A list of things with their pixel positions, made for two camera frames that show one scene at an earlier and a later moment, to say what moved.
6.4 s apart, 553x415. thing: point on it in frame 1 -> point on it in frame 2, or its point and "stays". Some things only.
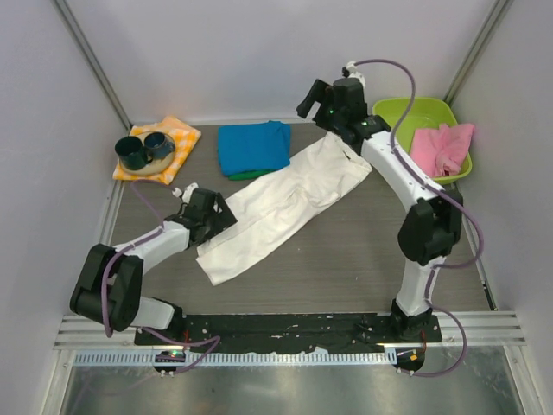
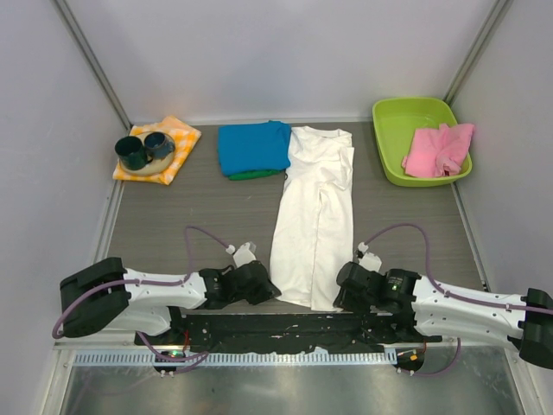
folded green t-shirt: [249, 175] stays
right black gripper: [321, 93] -> [345, 301]
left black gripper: [223, 220] -> [267, 290]
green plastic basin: [426, 112] stays
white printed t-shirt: [276, 207] -> [314, 233]
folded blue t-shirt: [254, 148] stays
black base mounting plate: [290, 332] stays
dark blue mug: [157, 146] stays
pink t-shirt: [436, 152] stays
